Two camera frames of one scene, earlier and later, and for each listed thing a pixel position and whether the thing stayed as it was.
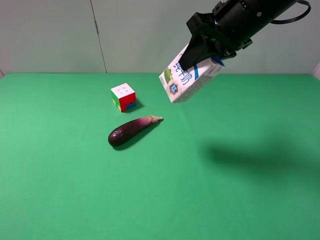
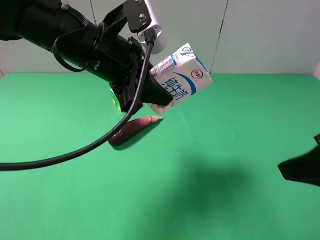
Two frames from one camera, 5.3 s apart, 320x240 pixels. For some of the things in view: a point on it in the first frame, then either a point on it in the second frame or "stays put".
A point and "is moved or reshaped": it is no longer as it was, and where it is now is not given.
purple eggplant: x=132 y=130 stays put
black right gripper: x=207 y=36 -> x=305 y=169
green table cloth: x=238 y=160 stays put
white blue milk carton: x=180 y=84 is moved or reshaped
